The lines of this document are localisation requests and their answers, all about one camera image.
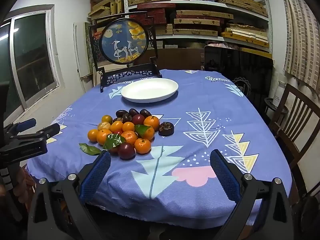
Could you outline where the stack of dark red boxes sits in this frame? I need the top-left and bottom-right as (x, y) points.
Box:
(129, 2), (175, 25)

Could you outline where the dark red plum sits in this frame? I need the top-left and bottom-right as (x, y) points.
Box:
(132, 114), (145, 126)
(118, 142), (136, 160)

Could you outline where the black round side table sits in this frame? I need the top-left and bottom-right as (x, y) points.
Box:
(264, 97), (289, 120)

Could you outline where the pink cloth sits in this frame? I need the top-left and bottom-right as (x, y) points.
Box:
(206, 41), (240, 49)

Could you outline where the loose green leaf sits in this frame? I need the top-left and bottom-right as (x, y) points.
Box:
(79, 143), (103, 156)

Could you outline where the grey checked curtain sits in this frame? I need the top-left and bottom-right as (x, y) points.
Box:
(279, 0), (320, 90)

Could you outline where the white oval plate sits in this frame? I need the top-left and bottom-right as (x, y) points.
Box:
(121, 78), (179, 103)

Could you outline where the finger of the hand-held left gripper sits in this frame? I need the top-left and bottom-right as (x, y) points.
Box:
(11, 123), (61, 143)
(4, 118), (37, 137)

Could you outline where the white bottle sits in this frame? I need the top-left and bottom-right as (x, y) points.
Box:
(272, 81), (287, 107)

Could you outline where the round deer picture black stand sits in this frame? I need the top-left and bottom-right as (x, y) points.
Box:
(88, 11), (162, 93)

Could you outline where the stack of pale wooden boxes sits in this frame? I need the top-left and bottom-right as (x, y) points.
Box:
(221, 24), (270, 49)

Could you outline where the stack of flat wooden boxes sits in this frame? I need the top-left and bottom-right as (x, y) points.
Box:
(173, 10), (234, 37)

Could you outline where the tangerine with green leaf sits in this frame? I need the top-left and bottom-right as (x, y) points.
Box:
(134, 124), (155, 141)
(96, 129), (126, 150)

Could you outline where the pile of wooden crates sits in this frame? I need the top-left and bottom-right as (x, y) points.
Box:
(87, 0), (124, 28)

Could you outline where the sliding glass window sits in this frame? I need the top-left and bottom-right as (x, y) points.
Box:
(0, 4), (60, 120)

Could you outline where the large orange tangerine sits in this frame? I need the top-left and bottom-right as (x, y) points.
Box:
(143, 115), (160, 131)

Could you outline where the brown wooden board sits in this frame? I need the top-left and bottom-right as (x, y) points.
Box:
(142, 47), (205, 72)

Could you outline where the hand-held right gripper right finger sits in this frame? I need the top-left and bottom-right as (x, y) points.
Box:
(209, 149), (294, 240)

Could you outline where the leaning white board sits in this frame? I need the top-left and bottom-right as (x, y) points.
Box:
(73, 22), (88, 79)

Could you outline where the blue printed tablecloth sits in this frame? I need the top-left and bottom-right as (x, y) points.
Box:
(26, 69), (293, 230)

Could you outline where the brown wooden chair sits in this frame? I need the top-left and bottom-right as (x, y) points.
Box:
(269, 83), (320, 170)

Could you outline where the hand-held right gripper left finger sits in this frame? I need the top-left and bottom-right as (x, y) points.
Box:
(27, 151), (112, 240)

